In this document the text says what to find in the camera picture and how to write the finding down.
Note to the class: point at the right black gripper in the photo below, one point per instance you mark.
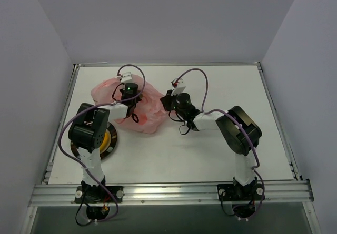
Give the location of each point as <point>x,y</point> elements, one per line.
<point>166,102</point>

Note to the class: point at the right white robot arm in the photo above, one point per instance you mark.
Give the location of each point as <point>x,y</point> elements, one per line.
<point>240,132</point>

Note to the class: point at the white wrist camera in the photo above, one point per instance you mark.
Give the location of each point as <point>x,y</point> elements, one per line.
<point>178,86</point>
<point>125,77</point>

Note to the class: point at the aluminium table frame rail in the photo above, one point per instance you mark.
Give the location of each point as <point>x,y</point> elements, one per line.
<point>168,168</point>

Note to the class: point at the fake yellow orange mango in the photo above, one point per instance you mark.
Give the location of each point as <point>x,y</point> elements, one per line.
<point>106,142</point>

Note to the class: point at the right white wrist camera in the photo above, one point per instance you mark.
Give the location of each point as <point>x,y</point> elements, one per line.
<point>178,86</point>

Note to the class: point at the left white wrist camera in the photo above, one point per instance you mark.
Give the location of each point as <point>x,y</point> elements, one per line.
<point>125,77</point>

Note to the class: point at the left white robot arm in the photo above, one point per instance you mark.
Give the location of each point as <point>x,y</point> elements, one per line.
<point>87,131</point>

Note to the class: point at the black rimmed ceramic plate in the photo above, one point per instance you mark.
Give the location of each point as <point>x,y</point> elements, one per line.
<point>103,155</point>

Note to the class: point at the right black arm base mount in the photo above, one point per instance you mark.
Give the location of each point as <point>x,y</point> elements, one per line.
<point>240,201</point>

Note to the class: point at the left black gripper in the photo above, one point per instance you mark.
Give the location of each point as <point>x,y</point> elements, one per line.
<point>136,99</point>

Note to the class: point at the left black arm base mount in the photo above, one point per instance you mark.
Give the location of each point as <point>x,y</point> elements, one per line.
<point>96,200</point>

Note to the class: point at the pink plastic bag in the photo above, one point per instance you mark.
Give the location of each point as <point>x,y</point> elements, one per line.
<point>149,110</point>

